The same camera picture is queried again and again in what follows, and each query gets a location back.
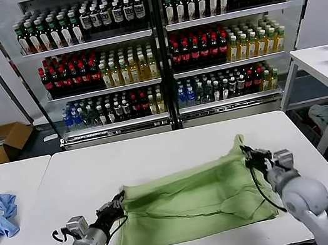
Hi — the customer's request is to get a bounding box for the clear green water bottle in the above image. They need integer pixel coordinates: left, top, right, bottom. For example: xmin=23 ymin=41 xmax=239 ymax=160
xmin=80 ymin=106 xmax=92 ymax=128
xmin=193 ymin=82 xmax=206 ymax=104
xmin=202 ymin=81 xmax=214 ymax=103

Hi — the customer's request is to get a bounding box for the yellow tea bottle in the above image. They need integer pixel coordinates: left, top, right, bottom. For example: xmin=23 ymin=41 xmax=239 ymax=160
xmin=137 ymin=53 xmax=151 ymax=81
xmin=227 ymin=34 xmax=241 ymax=62
xmin=146 ymin=51 xmax=160 ymax=79
xmin=127 ymin=55 xmax=141 ymax=84
xmin=147 ymin=94 xmax=158 ymax=115
xmin=99 ymin=61 xmax=113 ymax=89
xmin=264 ymin=27 xmax=278 ymax=54
xmin=255 ymin=29 xmax=269 ymax=56
xmin=118 ymin=57 xmax=131 ymax=85
xmin=274 ymin=24 xmax=288 ymax=52
xmin=261 ymin=69 xmax=272 ymax=91
xmin=245 ymin=31 xmax=260 ymax=58
xmin=236 ymin=32 xmax=250 ymax=60
xmin=108 ymin=60 xmax=122 ymax=87
xmin=155 ymin=92 xmax=167 ymax=114
xmin=268 ymin=66 xmax=281 ymax=89

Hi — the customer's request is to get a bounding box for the small white flat object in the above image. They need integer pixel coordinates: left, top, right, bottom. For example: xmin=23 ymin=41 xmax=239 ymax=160
xmin=42 ymin=133 xmax=59 ymax=143

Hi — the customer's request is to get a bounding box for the open cardboard box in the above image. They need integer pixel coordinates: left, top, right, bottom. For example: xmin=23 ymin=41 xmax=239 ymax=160
xmin=0 ymin=119 xmax=40 ymax=164

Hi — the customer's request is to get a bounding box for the red cap cola bottle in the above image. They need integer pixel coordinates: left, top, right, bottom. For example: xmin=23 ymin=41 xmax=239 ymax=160
xmin=130 ymin=94 xmax=142 ymax=118
xmin=198 ymin=34 xmax=213 ymax=67
xmin=38 ymin=66 xmax=54 ymax=99
xmin=170 ymin=40 xmax=184 ymax=72
xmin=243 ymin=69 xmax=257 ymax=94
xmin=252 ymin=67 xmax=265 ymax=93
xmin=58 ymin=62 xmax=74 ymax=96
xmin=138 ymin=93 xmax=151 ymax=117
xmin=180 ymin=38 xmax=194 ymax=71
xmin=68 ymin=61 xmax=83 ymax=94
xmin=208 ymin=32 xmax=223 ymax=65
xmin=217 ymin=31 xmax=232 ymax=63
xmin=189 ymin=37 xmax=203 ymax=69
xmin=48 ymin=64 xmax=64 ymax=98
xmin=78 ymin=59 xmax=94 ymax=92
xmin=88 ymin=57 xmax=104 ymax=90

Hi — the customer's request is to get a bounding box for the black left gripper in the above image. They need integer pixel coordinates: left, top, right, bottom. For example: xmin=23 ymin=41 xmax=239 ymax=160
xmin=93 ymin=190 xmax=132 ymax=230

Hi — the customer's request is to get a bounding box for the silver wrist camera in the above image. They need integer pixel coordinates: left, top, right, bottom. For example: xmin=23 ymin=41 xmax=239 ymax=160
xmin=272 ymin=147 xmax=297 ymax=173
xmin=64 ymin=214 xmax=92 ymax=240

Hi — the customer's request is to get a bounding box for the small dark white label bottle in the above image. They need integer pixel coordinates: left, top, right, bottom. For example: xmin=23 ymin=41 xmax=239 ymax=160
xmin=105 ymin=102 xmax=117 ymax=124
xmin=235 ymin=74 xmax=247 ymax=96
xmin=113 ymin=100 xmax=125 ymax=122
xmin=121 ymin=98 xmax=134 ymax=120
xmin=211 ymin=79 xmax=223 ymax=101
xmin=97 ymin=103 xmax=108 ymax=126
xmin=219 ymin=78 xmax=231 ymax=100
xmin=227 ymin=76 xmax=239 ymax=98

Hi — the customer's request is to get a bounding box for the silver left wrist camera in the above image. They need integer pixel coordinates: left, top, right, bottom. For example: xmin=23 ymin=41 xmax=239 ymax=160
xmin=64 ymin=214 xmax=92 ymax=240

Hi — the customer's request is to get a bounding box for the blue water bottle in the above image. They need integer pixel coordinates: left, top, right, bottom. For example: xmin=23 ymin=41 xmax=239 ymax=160
xmin=69 ymin=107 xmax=81 ymax=129
xmin=185 ymin=84 xmax=197 ymax=106
xmin=176 ymin=86 xmax=188 ymax=108
xmin=60 ymin=109 xmax=72 ymax=131

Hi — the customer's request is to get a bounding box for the white side table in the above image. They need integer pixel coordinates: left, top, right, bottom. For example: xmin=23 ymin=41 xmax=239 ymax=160
xmin=271 ymin=43 xmax=328 ymax=161

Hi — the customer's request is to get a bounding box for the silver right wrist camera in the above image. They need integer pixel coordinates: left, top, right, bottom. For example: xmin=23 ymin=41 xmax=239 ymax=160
xmin=272 ymin=147 xmax=297 ymax=173

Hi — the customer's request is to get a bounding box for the glass cooler door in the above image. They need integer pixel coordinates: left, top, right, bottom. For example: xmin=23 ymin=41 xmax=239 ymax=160
xmin=261 ymin=0 xmax=328 ymax=112
xmin=0 ymin=0 xmax=66 ymax=160

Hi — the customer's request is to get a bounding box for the beverage display cooler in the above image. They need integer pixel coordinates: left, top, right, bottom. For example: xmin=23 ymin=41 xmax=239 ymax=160
xmin=7 ymin=0 xmax=316 ymax=157

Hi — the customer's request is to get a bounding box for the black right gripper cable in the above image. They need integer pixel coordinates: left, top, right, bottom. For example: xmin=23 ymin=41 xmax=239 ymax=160
xmin=247 ymin=161 xmax=289 ymax=218

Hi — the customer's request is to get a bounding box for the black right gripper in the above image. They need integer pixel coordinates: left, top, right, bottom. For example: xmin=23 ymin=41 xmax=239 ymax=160
xmin=239 ymin=141 xmax=279 ymax=184

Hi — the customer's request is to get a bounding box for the white cloth pile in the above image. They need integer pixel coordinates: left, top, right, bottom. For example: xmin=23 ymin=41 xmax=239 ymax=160
xmin=306 ymin=102 xmax=328 ymax=140

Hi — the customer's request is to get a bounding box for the light green shirt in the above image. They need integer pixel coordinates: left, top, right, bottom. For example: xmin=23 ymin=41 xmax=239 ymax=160
xmin=99 ymin=129 xmax=284 ymax=245

